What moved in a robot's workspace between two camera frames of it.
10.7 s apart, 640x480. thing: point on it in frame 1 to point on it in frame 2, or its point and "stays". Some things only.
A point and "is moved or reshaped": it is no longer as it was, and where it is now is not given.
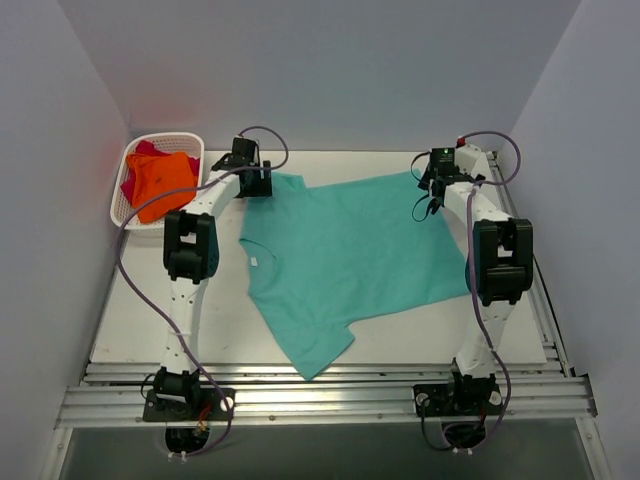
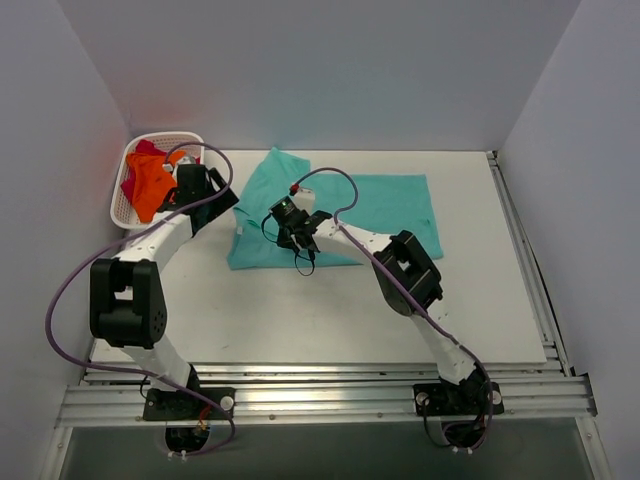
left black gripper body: (258, 181) to (220, 195)
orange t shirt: (156, 174) stays
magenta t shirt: (146, 147) stays
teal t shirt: (332, 255) is moved or reshaped
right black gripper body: (431, 183) to (293, 235)
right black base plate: (451, 400) stays
